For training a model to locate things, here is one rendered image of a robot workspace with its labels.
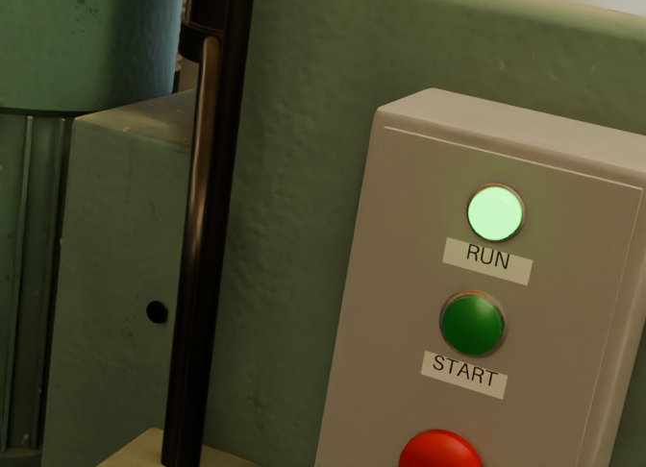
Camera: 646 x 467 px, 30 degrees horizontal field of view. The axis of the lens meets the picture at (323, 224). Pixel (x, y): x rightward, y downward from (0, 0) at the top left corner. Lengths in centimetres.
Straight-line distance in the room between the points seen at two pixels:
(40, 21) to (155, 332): 16
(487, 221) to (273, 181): 13
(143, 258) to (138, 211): 2
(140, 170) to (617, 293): 26
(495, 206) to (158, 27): 29
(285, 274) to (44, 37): 18
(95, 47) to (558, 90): 25
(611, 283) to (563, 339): 3
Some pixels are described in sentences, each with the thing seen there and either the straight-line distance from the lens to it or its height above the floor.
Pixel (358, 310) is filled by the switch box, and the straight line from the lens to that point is 43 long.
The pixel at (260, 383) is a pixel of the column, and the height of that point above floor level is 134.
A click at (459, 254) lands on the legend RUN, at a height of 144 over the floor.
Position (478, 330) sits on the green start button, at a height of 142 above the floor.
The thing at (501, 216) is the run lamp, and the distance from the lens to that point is 40.
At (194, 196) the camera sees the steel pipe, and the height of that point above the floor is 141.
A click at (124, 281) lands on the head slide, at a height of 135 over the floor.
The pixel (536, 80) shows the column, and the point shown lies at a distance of 46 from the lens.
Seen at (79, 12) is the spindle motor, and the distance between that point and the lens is 61.
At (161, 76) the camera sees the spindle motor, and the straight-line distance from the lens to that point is 66.
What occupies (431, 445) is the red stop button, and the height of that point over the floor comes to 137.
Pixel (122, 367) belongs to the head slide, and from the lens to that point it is 61.
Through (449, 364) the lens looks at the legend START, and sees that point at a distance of 42.
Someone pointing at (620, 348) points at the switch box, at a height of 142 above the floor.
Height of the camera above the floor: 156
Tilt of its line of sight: 17 degrees down
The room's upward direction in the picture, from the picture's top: 9 degrees clockwise
